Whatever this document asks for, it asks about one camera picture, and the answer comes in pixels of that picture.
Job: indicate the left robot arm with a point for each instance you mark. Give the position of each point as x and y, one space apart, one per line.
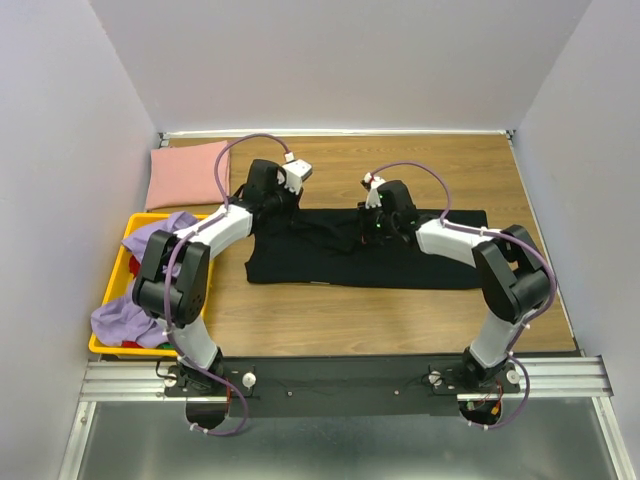
173 279

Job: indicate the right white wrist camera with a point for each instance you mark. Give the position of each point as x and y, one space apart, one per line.
371 183

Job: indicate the lavender t-shirt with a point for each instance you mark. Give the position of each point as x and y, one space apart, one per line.
119 320

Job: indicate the black t-shirt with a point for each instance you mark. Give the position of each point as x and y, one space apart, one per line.
326 246

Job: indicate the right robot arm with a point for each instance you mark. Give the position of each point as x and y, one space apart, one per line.
516 281

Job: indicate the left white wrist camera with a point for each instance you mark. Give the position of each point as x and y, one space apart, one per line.
296 173

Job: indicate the pink folded t-shirt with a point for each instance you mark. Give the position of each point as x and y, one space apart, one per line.
184 176

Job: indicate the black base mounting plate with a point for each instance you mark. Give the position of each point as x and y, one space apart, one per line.
332 386

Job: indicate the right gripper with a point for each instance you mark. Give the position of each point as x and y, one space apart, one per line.
363 214

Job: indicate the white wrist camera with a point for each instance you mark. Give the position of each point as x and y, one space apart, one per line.
371 183
296 173

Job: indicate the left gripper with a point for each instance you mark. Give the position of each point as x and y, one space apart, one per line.
294 204

